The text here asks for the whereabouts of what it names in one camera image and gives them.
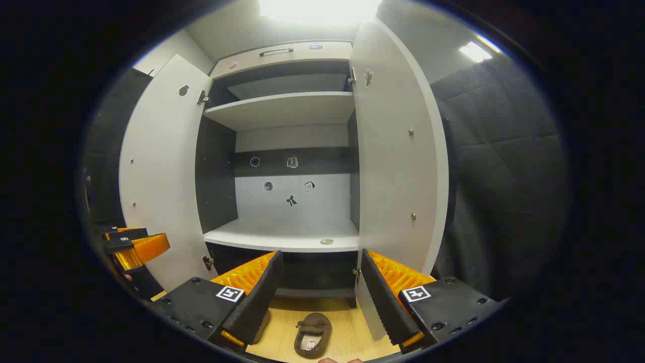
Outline white shoe cabinet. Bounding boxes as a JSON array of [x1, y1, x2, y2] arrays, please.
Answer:
[[196, 40, 361, 308]]

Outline small ceiling light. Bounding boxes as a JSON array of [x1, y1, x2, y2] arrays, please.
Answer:
[[459, 35, 502, 64]]

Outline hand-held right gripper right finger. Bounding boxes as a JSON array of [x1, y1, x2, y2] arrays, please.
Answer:
[[360, 249, 504, 353]]

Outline white cabinet drawer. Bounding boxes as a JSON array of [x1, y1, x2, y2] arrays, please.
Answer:
[[211, 40, 353, 80]]

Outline large ceiling light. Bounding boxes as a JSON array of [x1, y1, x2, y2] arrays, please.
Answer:
[[260, 0, 383, 26]]

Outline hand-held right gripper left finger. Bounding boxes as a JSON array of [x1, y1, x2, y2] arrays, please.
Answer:
[[150, 251, 284, 352]]

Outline brown fuzzy shoe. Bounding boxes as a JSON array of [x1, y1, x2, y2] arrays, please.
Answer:
[[252, 310, 273, 344], [294, 313, 333, 359]]

